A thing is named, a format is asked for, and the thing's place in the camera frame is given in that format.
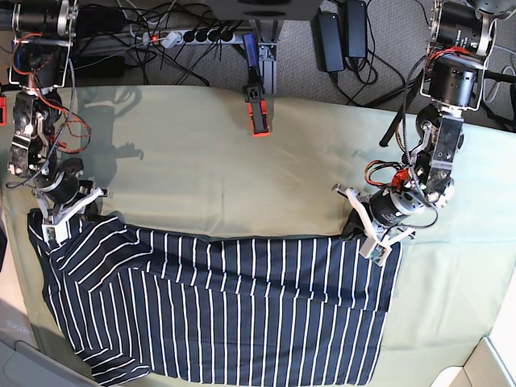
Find white power strip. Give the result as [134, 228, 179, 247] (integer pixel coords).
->
[142, 27, 243, 49]

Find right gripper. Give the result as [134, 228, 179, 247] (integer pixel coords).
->
[33, 184, 110, 224]

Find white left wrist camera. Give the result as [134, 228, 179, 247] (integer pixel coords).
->
[359, 239, 392, 267]

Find black power adapter left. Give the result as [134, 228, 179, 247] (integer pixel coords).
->
[313, 12, 344, 73]

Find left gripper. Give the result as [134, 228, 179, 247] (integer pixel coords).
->
[332, 184, 415, 250]

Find black power adapter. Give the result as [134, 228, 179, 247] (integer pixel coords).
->
[313, 12, 344, 73]
[343, 0, 368, 58]

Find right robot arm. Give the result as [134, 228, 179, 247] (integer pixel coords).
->
[6, 1, 109, 226]

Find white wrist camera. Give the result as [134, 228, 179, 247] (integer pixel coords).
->
[359, 239, 392, 267]
[41, 221, 69, 243]

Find aluminium extrusion post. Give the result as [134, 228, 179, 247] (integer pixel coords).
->
[249, 19, 283, 95]

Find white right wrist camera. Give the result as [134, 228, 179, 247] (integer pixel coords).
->
[41, 221, 69, 243]

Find black box under table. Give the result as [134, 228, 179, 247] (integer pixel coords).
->
[205, 0, 323, 20]

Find navy white striped T-shirt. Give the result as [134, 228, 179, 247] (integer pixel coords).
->
[27, 210, 402, 386]

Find black power adapter right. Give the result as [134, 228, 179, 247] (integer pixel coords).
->
[343, 0, 368, 58]

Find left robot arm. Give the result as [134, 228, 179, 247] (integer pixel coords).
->
[333, 1, 515, 259]

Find light green table cloth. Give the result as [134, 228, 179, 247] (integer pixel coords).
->
[1, 86, 515, 386]

